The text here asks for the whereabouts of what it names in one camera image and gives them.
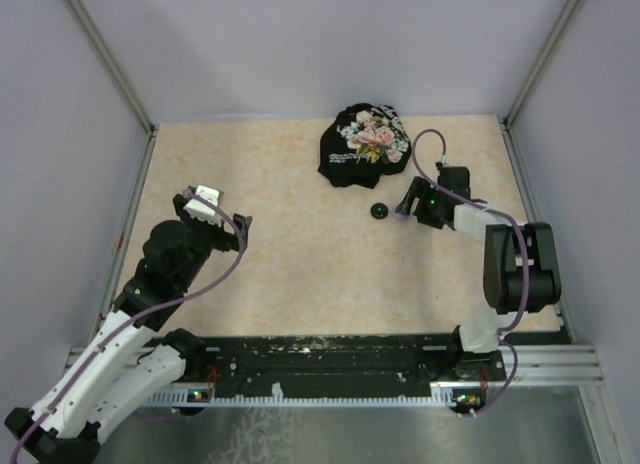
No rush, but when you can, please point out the white slotted cable duct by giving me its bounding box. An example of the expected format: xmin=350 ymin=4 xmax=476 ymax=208
xmin=149 ymin=383 xmax=506 ymax=406

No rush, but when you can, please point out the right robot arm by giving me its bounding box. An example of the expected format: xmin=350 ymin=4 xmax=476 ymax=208
xmin=394 ymin=164 xmax=562 ymax=380

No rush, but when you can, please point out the black earbud charging case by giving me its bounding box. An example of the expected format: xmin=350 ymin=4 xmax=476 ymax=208
xmin=370 ymin=203 xmax=389 ymax=220

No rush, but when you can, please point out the left aluminium frame post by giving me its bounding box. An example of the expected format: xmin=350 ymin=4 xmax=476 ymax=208
xmin=52 ymin=0 xmax=159 ymax=135

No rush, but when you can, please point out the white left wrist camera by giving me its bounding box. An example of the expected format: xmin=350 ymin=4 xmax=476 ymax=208
xmin=182 ymin=185 xmax=224 ymax=225

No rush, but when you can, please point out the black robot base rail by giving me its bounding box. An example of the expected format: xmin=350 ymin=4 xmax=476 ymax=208
xmin=178 ymin=334 xmax=506 ymax=399

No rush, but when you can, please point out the black floral folded shirt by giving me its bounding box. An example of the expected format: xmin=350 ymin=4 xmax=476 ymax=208
xmin=317 ymin=103 xmax=412 ymax=189

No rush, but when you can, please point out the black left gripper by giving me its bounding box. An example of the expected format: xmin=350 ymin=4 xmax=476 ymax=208
xmin=172 ymin=197 xmax=250 ymax=289

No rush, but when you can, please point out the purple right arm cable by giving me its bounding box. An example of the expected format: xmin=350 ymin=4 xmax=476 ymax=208
xmin=412 ymin=128 xmax=532 ymax=419

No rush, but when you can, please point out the aluminium frame post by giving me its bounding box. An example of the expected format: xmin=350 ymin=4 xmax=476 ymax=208
xmin=502 ymin=0 xmax=591 ymax=130
xmin=52 ymin=0 xmax=159 ymax=135

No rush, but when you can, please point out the right aluminium frame post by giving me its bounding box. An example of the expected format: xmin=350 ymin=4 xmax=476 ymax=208
xmin=502 ymin=0 xmax=591 ymax=130

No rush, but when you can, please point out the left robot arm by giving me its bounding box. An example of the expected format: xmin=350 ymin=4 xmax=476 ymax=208
xmin=5 ymin=186 xmax=252 ymax=463

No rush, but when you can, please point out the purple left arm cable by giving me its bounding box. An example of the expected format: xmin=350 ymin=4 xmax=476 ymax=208
xmin=8 ymin=186 xmax=250 ymax=464

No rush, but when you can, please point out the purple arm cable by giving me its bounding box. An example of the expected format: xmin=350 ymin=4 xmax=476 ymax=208
xmin=8 ymin=186 xmax=250 ymax=464
xmin=412 ymin=128 xmax=532 ymax=419

